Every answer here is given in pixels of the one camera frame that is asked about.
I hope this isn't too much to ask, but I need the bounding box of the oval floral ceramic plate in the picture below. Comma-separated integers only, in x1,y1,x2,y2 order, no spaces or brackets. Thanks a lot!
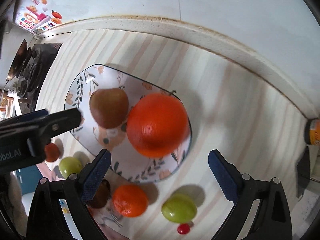
64,64,192,184

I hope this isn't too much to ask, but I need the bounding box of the colorful wall sticker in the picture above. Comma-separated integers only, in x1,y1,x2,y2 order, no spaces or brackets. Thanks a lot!
14,0,63,34

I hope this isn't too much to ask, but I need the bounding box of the red cherry tomato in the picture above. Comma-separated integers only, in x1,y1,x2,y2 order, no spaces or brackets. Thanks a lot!
177,223,191,235

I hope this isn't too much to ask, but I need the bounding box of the green apple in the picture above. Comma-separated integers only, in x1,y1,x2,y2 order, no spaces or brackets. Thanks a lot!
161,193,197,224
59,157,83,179

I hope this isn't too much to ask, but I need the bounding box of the brown round fruit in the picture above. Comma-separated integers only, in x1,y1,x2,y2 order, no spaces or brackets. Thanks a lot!
44,142,60,163

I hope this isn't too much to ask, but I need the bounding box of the black gas stove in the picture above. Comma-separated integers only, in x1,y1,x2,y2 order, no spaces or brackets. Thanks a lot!
17,43,62,100

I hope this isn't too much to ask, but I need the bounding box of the black frying pan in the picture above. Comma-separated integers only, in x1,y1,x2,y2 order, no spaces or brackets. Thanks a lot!
6,39,28,81

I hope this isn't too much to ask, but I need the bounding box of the russet yellow red apple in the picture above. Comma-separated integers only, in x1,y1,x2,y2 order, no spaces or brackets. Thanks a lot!
89,88,129,129

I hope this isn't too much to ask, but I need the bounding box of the vinegar bottle yellow label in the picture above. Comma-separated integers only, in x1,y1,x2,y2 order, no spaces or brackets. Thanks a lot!
304,119,320,146

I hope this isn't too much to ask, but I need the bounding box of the blue kitchen cabinet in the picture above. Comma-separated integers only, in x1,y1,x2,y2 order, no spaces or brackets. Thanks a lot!
15,165,43,195

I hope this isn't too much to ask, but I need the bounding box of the medium orange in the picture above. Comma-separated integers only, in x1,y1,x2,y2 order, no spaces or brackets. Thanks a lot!
112,184,149,218

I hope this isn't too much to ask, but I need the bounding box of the dark red pomegranate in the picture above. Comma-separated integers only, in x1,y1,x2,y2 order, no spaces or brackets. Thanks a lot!
87,179,111,209

